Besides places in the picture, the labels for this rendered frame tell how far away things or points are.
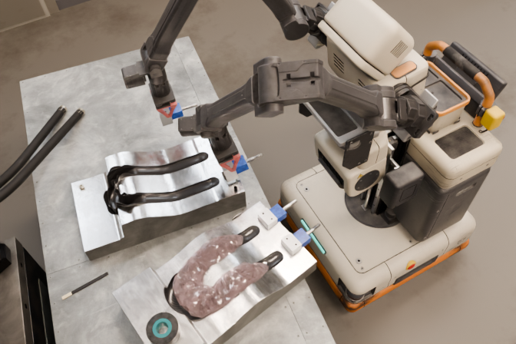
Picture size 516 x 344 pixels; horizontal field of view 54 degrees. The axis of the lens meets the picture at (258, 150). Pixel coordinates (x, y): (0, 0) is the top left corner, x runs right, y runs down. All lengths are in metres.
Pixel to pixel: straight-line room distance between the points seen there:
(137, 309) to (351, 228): 1.10
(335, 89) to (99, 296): 0.92
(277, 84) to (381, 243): 1.32
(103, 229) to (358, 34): 0.92
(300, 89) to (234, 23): 2.62
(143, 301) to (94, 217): 0.35
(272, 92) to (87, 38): 2.77
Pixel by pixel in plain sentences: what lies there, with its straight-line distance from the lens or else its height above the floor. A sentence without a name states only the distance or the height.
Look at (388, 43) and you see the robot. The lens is 1.31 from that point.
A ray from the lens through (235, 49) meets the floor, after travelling 3.34.
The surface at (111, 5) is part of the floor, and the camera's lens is 3.89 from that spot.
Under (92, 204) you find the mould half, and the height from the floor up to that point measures 0.86.
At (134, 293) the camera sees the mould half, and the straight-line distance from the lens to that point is 1.41.
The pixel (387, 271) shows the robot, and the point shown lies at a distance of 2.14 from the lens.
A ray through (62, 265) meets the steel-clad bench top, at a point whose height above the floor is 0.80.
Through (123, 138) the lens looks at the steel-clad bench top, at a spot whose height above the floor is 0.80.
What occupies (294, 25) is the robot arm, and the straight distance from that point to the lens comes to 1.48.
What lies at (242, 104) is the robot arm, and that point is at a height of 1.40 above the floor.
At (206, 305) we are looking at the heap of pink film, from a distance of 1.38.
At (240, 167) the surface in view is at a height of 0.94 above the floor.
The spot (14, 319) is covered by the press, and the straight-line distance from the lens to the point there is 1.64.
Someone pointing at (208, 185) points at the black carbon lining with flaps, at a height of 0.88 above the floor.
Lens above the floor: 2.17
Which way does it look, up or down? 52 degrees down
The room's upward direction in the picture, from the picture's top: 3 degrees counter-clockwise
